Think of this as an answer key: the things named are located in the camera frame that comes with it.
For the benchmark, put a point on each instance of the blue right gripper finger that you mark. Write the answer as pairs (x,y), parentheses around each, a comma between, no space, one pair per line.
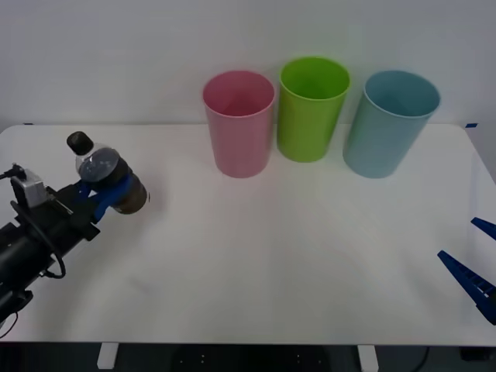
(470,279)
(486,226)

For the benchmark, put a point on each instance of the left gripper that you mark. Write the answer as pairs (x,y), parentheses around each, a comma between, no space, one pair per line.
(73,224)

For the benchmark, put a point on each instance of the clear bottle with black cap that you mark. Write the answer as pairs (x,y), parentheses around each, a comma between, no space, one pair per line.
(101,166)

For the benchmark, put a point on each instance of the silver and black left arm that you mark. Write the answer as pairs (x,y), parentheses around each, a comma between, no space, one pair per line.
(23,248)

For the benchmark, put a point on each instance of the white table leg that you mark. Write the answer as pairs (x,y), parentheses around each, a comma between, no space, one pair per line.
(368,358)
(107,355)

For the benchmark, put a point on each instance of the pale blue plastic bin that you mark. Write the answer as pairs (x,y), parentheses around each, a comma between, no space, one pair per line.
(381,143)

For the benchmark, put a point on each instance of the pink plastic bin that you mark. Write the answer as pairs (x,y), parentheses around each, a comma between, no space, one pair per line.
(240,135)

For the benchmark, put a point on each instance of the green plastic bin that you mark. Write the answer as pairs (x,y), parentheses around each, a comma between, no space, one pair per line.
(308,124)

